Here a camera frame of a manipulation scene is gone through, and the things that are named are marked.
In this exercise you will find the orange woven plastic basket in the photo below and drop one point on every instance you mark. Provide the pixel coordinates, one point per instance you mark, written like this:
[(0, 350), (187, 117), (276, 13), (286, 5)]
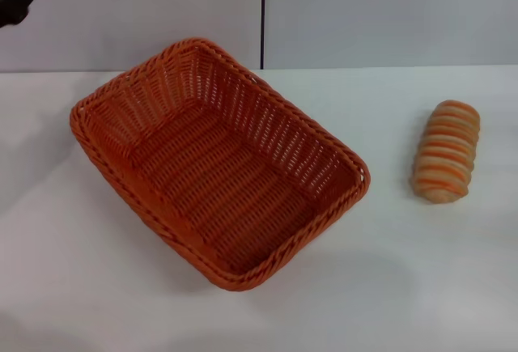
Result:
[(210, 166)]

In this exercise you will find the striped bread roll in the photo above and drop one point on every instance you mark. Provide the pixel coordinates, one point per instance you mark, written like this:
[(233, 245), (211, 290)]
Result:
[(447, 149)]

